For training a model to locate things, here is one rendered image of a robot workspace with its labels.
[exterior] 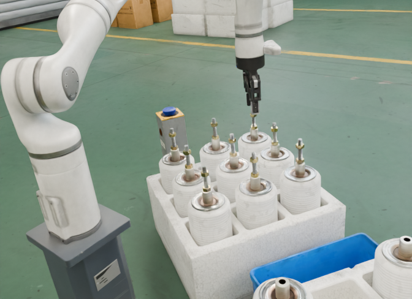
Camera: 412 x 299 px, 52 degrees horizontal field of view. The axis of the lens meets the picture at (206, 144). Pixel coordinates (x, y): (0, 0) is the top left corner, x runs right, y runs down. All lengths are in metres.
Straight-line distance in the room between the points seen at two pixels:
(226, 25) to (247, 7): 2.65
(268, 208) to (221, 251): 0.15
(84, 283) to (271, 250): 0.41
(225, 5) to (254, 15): 2.62
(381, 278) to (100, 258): 0.51
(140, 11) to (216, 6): 1.17
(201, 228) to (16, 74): 0.48
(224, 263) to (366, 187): 0.67
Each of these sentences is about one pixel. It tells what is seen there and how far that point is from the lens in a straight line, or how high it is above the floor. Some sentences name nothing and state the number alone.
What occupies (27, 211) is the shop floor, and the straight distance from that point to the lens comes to 1.59.
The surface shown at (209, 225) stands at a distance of 0.93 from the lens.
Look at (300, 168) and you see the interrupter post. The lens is 1.02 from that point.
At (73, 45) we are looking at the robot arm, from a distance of 0.77.
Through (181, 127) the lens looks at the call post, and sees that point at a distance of 1.27.
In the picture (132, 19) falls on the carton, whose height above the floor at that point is 0.09.
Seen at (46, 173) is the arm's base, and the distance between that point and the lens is 0.77.
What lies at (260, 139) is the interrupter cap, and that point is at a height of 0.25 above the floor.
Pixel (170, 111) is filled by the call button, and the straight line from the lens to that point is 1.26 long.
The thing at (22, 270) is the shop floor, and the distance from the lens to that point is 1.33.
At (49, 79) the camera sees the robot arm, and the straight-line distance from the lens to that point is 0.70.
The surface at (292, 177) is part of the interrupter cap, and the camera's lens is 1.02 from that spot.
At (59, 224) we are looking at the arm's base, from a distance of 0.81.
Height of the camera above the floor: 0.77
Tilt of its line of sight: 26 degrees down
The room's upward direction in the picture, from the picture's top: 6 degrees counter-clockwise
